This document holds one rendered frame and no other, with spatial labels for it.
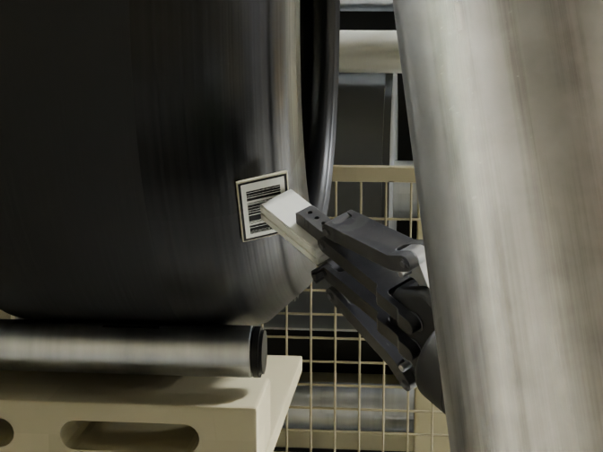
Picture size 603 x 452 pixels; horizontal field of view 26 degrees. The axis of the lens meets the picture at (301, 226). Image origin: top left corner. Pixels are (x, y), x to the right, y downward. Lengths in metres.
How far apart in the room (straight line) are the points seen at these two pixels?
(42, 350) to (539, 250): 0.80
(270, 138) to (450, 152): 0.58
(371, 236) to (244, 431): 0.28
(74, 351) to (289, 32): 0.34
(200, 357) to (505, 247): 0.74
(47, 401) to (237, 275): 0.21
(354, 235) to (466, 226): 0.49
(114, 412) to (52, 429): 0.06
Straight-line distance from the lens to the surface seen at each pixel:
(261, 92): 0.97
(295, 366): 1.43
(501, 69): 0.41
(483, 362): 0.40
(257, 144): 0.98
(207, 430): 1.11
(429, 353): 0.84
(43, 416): 1.14
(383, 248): 0.87
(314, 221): 0.94
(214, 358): 1.11
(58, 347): 1.14
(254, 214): 1.00
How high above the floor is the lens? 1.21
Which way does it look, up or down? 10 degrees down
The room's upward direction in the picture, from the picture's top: straight up
